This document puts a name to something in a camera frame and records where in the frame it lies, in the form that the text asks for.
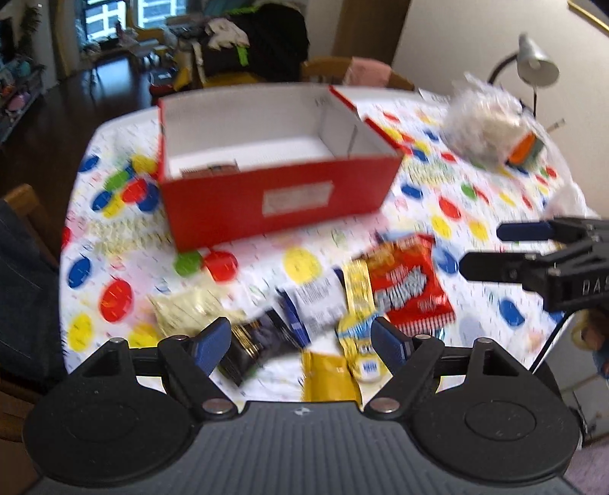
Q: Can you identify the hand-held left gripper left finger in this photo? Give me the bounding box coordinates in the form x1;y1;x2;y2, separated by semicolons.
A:
69;316;239;422

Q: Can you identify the pale yellow snack packet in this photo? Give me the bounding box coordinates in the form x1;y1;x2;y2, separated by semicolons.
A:
147;286;234;336

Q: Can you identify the wooden chair with dark cloth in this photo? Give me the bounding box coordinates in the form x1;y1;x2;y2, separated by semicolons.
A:
2;185;58;267

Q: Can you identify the balloon print tablecloth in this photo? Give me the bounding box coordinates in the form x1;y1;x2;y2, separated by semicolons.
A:
59;88;600;410

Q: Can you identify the wooden chair with pink cloth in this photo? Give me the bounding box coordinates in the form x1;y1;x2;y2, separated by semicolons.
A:
300;57;415;91

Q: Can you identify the grey desk lamp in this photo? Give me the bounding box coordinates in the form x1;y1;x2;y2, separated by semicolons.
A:
488;33;560;120

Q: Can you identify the black snack packet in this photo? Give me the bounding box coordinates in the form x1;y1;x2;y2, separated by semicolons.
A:
219;309;303;386

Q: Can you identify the blue and white snack packet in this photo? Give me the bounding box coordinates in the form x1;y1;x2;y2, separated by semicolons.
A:
276;276;346;346

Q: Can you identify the red cardboard box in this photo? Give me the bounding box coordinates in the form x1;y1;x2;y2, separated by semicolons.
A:
157;83;405;253

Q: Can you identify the small yellow snack packet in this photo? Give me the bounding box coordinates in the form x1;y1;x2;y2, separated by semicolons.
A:
301;351;362;405

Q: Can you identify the window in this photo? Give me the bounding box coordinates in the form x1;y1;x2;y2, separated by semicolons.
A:
78;0;191;41

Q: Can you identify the clear plastic bag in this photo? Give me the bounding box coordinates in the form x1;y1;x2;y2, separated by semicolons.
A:
440;73;548;172

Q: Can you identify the long yellow paddle-shaped snack packet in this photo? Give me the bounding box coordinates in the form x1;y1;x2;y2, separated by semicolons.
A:
335;262;386;384

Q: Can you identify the white plastic bag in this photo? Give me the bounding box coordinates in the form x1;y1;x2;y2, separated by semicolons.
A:
542;181;600;224

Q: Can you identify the orange and green packet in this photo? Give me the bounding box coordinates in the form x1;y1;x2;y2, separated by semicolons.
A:
507;133;545;167

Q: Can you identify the red snack packet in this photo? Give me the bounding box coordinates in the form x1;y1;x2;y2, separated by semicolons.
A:
354;233;455;336

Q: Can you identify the pink cloth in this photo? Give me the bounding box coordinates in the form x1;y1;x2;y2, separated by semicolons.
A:
345;58;393;86

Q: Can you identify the dark denim cloth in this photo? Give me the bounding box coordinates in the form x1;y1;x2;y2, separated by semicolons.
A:
0;200;67;382

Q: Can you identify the beige crumpled garment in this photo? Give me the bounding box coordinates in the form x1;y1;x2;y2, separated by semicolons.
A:
207;19;248;51

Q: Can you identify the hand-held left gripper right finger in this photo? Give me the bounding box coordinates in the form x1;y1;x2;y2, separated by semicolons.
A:
362;318;538;422

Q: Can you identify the black clothing pile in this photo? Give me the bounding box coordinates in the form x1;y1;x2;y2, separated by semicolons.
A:
200;0;310;89

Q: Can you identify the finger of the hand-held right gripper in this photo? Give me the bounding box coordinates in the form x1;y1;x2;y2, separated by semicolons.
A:
496;220;564;243
459;251;548;291

